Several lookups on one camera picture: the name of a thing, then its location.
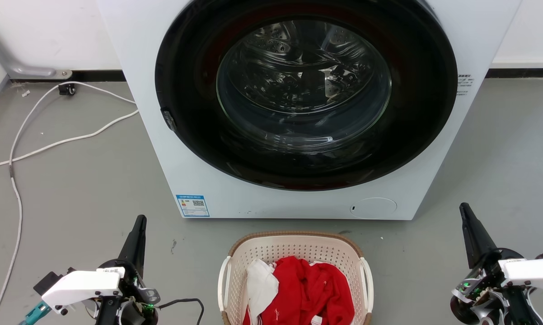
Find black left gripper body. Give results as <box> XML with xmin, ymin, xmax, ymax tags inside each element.
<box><xmin>95</xmin><ymin>259</ymin><xmax>160</xmax><ymax>325</ymax></box>

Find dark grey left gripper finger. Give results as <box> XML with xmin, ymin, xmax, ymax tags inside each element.
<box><xmin>117</xmin><ymin>215</ymin><xmax>147</xmax><ymax>277</ymax></box>

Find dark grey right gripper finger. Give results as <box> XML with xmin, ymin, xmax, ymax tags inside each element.
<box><xmin>459</xmin><ymin>203</ymin><xmax>499</xmax><ymax>269</ymax></box>

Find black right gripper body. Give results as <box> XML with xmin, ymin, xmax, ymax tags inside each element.
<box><xmin>450</xmin><ymin>247</ymin><xmax>543</xmax><ymax>325</ymax></box>

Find cream perforated laundry basket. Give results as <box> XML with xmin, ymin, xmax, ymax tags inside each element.
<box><xmin>217</xmin><ymin>231</ymin><xmax>374</xmax><ymax>325</ymax></box>

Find blue energy label sticker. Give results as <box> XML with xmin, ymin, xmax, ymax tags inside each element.
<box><xmin>176</xmin><ymin>195</ymin><xmax>211</xmax><ymax>218</ymax></box>

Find white garment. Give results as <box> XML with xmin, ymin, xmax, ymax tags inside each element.
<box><xmin>246</xmin><ymin>259</ymin><xmax>280</xmax><ymax>325</ymax></box>

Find black round glass washer door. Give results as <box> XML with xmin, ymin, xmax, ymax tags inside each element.
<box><xmin>154</xmin><ymin>0</ymin><xmax>458</xmax><ymax>191</ymax></box>

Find small printed text label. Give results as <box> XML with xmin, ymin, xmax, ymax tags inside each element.
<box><xmin>456</xmin><ymin>74</ymin><xmax>476</xmax><ymax>97</ymax></box>

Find red garment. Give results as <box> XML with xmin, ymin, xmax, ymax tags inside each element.
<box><xmin>242</xmin><ymin>256</ymin><xmax>356</xmax><ymax>325</ymax></box>

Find white front-load washing machine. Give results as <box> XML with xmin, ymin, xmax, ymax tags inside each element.
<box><xmin>96</xmin><ymin>0</ymin><xmax>523</xmax><ymax>221</ymax></box>

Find teal cable connector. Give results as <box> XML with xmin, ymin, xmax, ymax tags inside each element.
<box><xmin>19</xmin><ymin>301</ymin><xmax>51</xmax><ymax>325</ymax></box>

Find long white looping floor cable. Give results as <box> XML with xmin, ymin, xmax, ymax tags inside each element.
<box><xmin>0</xmin><ymin>81</ymin><xmax>137</xmax><ymax>325</ymax></box>

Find grey wall pipe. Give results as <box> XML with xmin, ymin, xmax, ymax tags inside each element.
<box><xmin>0</xmin><ymin>17</ymin><xmax>73</xmax><ymax>80</ymax></box>

